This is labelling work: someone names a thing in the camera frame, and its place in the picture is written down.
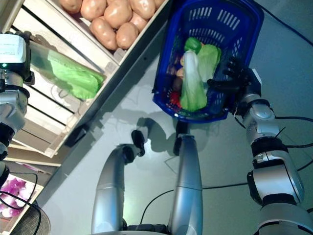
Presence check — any green white napa cabbage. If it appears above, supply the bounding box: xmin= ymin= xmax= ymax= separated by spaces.
xmin=180 ymin=50 xmax=208 ymax=111
xmin=30 ymin=43 xmax=105 ymax=100

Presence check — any dark robot pelvis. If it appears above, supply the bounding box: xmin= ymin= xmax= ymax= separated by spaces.
xmin=122 ymin=222 xmax=172 ymax=235

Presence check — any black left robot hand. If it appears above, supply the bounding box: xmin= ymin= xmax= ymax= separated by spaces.
xmin=23 ymin=30 xmax=35 ymax=85

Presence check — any silver left robot leg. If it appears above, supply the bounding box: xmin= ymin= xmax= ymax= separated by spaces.
xmin=90 ymin=129 xmax=146 ymax=235

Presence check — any black waist cable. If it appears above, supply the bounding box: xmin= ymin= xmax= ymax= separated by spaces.
xmin=140 ymin=188 xmax=178 ymax=224

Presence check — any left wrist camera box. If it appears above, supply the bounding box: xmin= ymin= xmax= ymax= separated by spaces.
xmin=0 ymin=33 xmax=28 ymax=71

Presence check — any blue plastic shopping basket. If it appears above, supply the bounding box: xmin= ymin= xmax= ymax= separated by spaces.
xmin=152 ymin=0 xmax=265 ymax=122

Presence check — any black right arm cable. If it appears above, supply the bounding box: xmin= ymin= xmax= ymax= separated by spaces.
xmin=275 ymin=115 xmax=313 ymax=172

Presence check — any wooden cabbage crate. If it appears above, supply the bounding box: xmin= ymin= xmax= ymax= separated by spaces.
xmin=0 ymin=0 xmax=120 ymax=159

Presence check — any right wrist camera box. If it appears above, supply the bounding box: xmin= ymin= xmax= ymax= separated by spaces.
xmin=251 ymin=69 xmax=263 ymax=85

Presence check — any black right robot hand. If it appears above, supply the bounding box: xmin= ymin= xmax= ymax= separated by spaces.
xmin=206 ymin=56 xmax=262 ymax=95

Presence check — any red bell pepper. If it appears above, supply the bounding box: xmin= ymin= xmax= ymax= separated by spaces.
xmin=170 ymin=91 xmax=183 ymax=108

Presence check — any green bell pepper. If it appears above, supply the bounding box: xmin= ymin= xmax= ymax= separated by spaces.
xmin=183 ymin=37 xmax=202 ymax=52

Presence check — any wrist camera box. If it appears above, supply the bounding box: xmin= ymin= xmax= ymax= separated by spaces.
xmin=0 ymin=33 xmax=28 ymax=71
xmin=251 ymin=69 xmax=263 ymax=85

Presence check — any wooden potato crate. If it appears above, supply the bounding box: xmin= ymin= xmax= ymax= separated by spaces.
xmin=46 ymin=0 xmax=173 ymax=67

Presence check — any long black floor cable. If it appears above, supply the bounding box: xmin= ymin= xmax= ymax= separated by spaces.
xmin=261 ymin=5 xmax=313 ymax=47

